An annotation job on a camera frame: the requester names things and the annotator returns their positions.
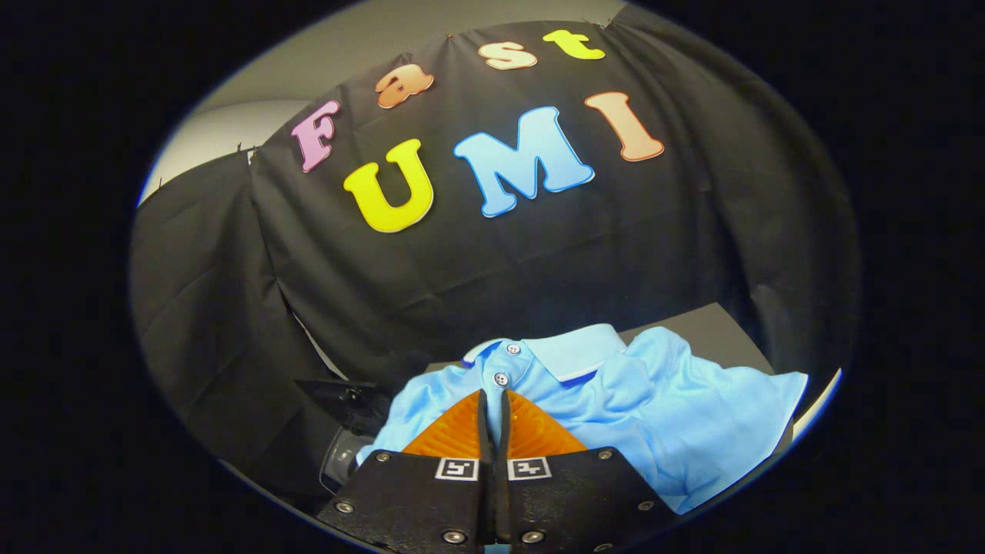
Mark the light blue polo shirt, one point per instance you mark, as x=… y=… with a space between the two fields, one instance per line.
x=677 y=415

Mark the grey cabinet with dark top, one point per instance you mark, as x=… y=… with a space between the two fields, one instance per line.
x=708 y=331

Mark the black backdrop cloth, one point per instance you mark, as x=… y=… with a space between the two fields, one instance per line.
x=500 y=261

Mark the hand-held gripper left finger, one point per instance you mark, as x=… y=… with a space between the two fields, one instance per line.
x=415 y=500

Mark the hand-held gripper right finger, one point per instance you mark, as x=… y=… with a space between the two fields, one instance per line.
x=577 y=500

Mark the dark washing machine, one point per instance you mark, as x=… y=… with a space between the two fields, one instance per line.
x=350 y=400

